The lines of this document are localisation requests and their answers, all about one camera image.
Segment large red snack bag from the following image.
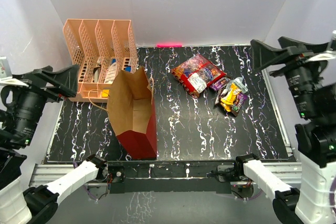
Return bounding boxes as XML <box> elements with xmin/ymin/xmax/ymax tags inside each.
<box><xmin>171</xmin><ymin>54</ymin><xmax>227</xmax><ymax>98</ymax></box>

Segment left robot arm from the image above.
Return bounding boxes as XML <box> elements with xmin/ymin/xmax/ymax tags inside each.
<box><xmin>1</xmin><ymin>65</ymin><xmax>109</xmax><ymax>223</ymax></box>

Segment pink marker strip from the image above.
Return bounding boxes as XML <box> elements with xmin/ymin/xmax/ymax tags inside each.
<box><xmin>156</xmin><ymin>42</ymin><xmax>183</xmax><ymax>48</ymax></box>

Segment orange plastic file organizer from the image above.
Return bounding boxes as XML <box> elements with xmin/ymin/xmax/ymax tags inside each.
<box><xmin>63</xmin><ymin>19</ymin><xmax>138</xmax><ymax>103</ymax></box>

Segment yellow sticky note pad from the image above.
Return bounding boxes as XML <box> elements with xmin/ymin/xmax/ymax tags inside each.
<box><xmin>101</xmin><ymin>89</ymin><xmax>110</xmax><ymax>98</ymax></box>

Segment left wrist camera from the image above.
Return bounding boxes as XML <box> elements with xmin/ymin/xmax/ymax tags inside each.
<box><xmin>0</xmin><ymin>56</ymin><xmax>13</xmax><ymax>81</ymax></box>

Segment silver snack packet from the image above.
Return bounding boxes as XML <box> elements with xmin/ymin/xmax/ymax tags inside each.
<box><xmin>226</xmin><ymin>77</ymin><xmax>248</xmax><ymax>93</ymax></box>

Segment brown chocolate candy packet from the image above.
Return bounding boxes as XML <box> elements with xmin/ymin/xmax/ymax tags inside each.
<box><xmin>215</xmin><ymin>88</ymin><xmax>227</xmax><ymax>105</ymax></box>

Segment purple candy bar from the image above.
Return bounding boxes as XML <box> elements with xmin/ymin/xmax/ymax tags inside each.
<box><xmin>231</xmin><ymin>93</ymin><xmax>248</xmax><ymax>116</ymax></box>

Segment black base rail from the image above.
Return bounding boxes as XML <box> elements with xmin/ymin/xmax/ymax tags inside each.
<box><xmin>106</xmin><ymin>159</ymin><xmax>254</xmax><ymax>195</ymax></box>

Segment yellow snack packet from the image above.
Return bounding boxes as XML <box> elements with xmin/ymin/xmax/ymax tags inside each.
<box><xmin>220</xmin><ymin>84</ymin><xmax>242</xmax><ymax>112</ymax></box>

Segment small purple white candy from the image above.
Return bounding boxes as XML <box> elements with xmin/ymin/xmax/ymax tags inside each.
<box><xmin>209</xmin><ymin>76</ymin><xmax>231</xmax><ymax>91</ymax></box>

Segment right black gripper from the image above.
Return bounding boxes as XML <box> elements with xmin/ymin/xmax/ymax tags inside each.
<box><xmin>250</xmin><ymin>35</ymin><xmax>327</xmax><ymax>117</ymax></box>

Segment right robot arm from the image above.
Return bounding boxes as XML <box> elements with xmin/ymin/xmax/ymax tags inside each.
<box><xmin>212</xmin><ymin>37</ymin><xmax>335</xmax><ymax>223</ymax></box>

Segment red paper bag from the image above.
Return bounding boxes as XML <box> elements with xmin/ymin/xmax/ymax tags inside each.
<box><xmin>104</xmin><ymin>67</ymin><xmax>158</xmax><ymax>159</ymax></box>

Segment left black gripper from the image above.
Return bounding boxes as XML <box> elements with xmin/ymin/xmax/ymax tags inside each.
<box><xmin>3</xmin><ymin>61</ymin><xmax>80</xmax><ymax>143</ymax></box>

